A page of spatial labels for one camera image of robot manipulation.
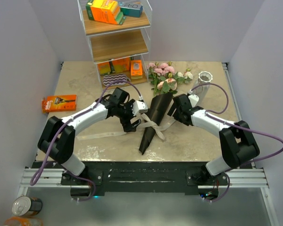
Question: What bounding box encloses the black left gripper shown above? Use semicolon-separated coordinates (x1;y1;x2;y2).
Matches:
116;99;141;132

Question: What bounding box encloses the black wrapping paper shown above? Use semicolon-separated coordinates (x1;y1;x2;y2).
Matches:
139;93;173;155

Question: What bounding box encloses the cream printed ribbon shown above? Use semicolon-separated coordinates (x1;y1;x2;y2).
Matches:
76;113;175;141

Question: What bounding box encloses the pink artificial flower bouquet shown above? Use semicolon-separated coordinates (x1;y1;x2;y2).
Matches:
148;61;193;96

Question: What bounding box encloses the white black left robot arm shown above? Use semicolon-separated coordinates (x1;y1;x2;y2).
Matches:
37;88;148;185

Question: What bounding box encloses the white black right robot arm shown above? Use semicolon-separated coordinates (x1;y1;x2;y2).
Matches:
167;94;260;185

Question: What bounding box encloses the orange sponge pack right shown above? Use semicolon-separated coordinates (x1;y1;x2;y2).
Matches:
130;60;143;80

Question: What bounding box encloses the orange sponge pack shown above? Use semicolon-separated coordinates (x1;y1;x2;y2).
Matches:
97;62;111;76
130;60;143;80
110;57;131;73

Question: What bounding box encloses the orange sponge pack middle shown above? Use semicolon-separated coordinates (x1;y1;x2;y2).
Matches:
110;57;131;73

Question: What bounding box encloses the orange sponge pack left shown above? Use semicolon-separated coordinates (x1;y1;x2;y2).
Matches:
97;62;111;76

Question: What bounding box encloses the orange razor package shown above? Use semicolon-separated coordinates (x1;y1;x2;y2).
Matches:
42;95;77;113

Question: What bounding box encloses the teal box top shelf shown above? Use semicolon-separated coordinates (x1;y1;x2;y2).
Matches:
118;1;143;18

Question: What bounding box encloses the orange sponge box top shelf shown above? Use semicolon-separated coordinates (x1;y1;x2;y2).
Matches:
85;0;126;25

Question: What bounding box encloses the metal tin can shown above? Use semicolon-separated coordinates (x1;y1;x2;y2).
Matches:
12;196;43;217

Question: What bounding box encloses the orange plastic container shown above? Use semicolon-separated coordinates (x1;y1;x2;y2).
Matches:
3;217;44;226

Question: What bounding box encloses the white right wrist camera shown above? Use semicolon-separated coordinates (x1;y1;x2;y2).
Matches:
188;94;199;107

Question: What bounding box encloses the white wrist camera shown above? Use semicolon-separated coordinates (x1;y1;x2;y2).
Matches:
132;100;148;116
188;94;199;107

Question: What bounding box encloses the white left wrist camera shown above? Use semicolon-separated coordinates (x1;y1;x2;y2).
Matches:
132;100;148;116

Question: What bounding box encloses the white wire wooden shelf rack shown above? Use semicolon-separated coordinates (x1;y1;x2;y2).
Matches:
77;0;153;89

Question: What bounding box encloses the aluminium rail frame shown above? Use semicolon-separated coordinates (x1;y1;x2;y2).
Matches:
18;61;280;226

